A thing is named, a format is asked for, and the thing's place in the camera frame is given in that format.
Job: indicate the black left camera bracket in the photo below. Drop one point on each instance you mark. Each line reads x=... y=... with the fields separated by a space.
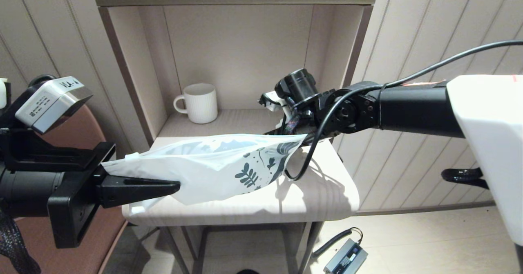
x=36 y=155

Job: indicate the light wooden shelf desk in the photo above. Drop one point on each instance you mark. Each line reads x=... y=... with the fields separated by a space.
x=245 y=212

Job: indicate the white floral zip pouch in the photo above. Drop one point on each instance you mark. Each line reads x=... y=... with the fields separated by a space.
x=204 y=167

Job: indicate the white ribbed ceramic mug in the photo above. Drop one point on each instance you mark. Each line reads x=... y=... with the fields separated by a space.
x=202 y=102

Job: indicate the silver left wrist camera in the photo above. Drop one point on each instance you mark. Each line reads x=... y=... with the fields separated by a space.
x=49 y=104

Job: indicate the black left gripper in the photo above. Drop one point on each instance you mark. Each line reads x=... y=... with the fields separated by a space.
x=69 y=208

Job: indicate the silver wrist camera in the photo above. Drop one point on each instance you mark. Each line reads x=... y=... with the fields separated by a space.
x=267 y=101
x=49 y=104

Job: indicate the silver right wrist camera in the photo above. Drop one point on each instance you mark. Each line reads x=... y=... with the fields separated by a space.
x=267 y=101

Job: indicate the brown upholstered chair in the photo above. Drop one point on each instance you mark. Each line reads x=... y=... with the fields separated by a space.
x=88 y=131

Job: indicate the black robot torso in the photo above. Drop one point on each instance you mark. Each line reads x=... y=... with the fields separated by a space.
x=248 y=272

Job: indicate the grey power adapter box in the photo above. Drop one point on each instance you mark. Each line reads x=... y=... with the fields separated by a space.
x=345 y=257

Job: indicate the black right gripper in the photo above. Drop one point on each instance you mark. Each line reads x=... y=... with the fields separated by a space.
x=280 y=132

